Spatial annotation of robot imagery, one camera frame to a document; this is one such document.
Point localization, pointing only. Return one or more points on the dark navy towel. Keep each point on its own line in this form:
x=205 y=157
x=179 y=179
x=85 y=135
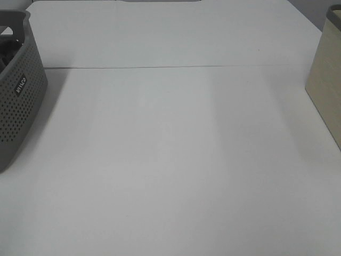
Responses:
x=9 y=49

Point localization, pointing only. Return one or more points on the beige bin with grey rim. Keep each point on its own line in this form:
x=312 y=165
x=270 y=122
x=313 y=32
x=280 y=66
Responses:
x=323 y=83

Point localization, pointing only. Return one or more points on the grey perforated plastic basket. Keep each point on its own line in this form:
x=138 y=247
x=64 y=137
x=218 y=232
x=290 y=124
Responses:
x=23 y=85

